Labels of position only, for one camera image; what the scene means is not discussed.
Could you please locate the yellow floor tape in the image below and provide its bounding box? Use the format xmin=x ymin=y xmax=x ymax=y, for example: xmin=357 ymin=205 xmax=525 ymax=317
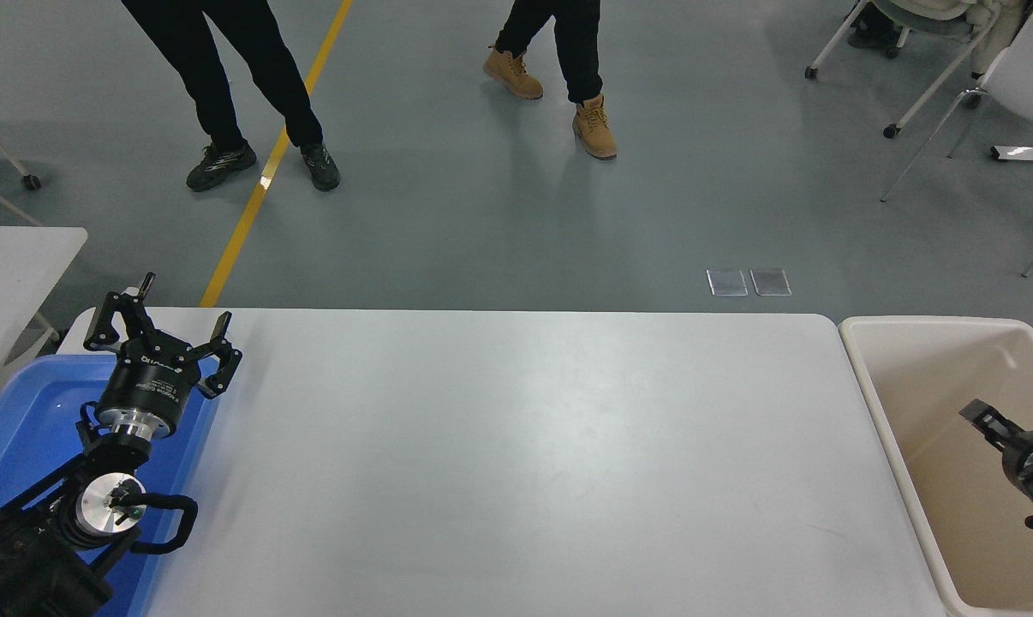
xmin=198 ymin=0 xmax=354 ymax=309

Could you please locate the white side table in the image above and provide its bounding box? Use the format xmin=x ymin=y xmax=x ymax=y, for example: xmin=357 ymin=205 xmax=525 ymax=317
xmin=0 ymin=226 xmax=89 ymax=378

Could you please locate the large pale bin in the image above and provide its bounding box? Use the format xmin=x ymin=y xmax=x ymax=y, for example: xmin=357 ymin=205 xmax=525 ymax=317
xmin=838 ymin=316 xmax=1033 ymax=617

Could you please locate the grey office chair with castors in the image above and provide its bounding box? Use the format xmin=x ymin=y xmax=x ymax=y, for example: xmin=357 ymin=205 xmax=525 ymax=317
xmin=805 ymin=0 xmax=997 ymax=140

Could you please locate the person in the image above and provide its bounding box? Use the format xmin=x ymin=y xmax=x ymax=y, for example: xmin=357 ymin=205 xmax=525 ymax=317
xmin=846 ymin=4 xmax=903 ymax=59
xmin=121 ymin=0 xmax=343 ymax=194
xmin=482 ymin=0 xmax=618 ymax=161

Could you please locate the chair base with castor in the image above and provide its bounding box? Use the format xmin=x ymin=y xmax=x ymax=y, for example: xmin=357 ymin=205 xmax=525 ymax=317
xmin=0 ymin=107 xmax=43 ymax=225

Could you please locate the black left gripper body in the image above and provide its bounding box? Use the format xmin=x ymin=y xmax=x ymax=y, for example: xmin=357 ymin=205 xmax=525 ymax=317
xmin=99 ymin=337 xmax=202 ymax=421

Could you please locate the white chair with metal legs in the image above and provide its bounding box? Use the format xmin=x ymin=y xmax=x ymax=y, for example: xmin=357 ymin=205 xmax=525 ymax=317
xmin=880 ymin=0 xmax=1033 ymax=205

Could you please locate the blue plastic tray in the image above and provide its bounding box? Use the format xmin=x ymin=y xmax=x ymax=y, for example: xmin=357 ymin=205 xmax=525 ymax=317
xmin=0 ymin=354 xmax=222 ymax=617

